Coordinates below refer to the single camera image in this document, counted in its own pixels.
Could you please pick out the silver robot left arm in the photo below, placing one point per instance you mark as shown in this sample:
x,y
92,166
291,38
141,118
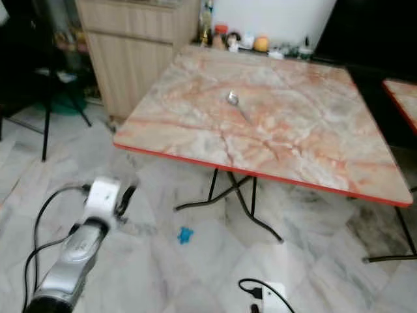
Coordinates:
x,y
71,261

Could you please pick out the small blue toy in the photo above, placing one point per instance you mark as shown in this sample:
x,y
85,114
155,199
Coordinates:
x,y
185,235

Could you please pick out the black metal chair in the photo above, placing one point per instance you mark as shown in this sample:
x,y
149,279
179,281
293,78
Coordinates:
x,y
45,130

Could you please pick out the green plastic basin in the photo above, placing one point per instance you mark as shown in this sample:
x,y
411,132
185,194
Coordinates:
x,y
70,107

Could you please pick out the light wooden cabinet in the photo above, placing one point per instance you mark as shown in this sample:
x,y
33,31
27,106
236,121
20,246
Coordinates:
x,y
137,65

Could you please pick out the metal spoon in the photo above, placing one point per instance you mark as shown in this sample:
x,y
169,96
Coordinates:
x,y
232,98

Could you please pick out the red-lid jar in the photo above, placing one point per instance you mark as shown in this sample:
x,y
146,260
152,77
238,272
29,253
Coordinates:
x,y
220,38

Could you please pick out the small dark figurine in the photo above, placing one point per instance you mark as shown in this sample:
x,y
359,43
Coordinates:
x,y
233,40

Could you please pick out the white cup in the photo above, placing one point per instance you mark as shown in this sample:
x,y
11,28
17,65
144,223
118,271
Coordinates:
x,y
247,41

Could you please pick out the orange fruit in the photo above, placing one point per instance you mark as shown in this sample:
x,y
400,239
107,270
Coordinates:
x,y
261,44

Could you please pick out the green-cap bottle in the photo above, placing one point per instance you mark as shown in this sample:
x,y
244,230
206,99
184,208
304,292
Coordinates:
x,y
305,51

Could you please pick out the large black furniture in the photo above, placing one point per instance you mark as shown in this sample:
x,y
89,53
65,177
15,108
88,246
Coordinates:
x,y
365,32

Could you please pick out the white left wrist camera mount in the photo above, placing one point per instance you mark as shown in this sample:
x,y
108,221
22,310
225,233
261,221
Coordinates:
x,y
103,195

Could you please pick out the black metal table leg frame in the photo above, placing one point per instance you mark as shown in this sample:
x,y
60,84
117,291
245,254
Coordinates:
x,y
212,186
391,257

